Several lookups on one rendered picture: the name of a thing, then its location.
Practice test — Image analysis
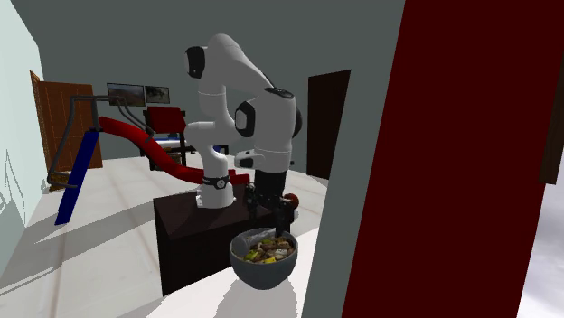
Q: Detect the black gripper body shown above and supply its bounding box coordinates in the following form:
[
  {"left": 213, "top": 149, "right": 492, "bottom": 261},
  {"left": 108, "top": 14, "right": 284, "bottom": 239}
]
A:
[{"left": 251, "top": 169, "right": 288, "bottom": 209}]

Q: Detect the dark robot stand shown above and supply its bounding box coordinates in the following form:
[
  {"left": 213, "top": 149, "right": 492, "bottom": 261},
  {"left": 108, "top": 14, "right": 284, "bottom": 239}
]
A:
[{"left": 152, "top": 182, "right": 295, "bottom": 297}]

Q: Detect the grey bowl with food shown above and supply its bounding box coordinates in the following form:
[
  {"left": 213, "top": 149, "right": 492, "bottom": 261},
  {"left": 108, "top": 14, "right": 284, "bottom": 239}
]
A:
[{"left": 229, "top": 227, "right": 300, "bottom": 291}]

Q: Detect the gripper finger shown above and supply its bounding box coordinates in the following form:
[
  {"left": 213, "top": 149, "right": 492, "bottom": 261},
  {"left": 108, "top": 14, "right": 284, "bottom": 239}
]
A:
[
  {"left": 245, "top": 183, "right": 262, "bottom": 223},
  {"left": 272, "top": 199, "right": 296, "bottom": 239}
]

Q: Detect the red slide with blue ladder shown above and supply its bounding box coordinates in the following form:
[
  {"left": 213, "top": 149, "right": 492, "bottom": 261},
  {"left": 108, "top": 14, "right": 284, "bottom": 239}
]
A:
[{"left": 46, "top": 94, "right": 251, "bottom": 227}]

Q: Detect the large wall picture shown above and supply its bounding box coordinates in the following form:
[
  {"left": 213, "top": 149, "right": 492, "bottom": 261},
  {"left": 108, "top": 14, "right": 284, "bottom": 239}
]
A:
[{"left": 106, "top": 81, "right": 147, "bottom": 108}]

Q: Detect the dark doorway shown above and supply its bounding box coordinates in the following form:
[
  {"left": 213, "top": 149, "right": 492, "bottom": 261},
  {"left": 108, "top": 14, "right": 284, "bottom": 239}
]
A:
[{"left": 306, "top": 69, "right": 353, "bottom": 182}]

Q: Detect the red chair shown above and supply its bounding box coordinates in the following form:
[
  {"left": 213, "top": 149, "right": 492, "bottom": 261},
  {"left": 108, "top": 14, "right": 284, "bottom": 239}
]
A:
[{"left": 142, "top": 105, "right": 189, "bottom": 172}]

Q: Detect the small wall picture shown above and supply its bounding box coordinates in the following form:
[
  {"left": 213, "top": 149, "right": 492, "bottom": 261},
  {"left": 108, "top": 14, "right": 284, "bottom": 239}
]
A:
[{"left": 145, "top": 84, "right": 171, "bottom": 106}]

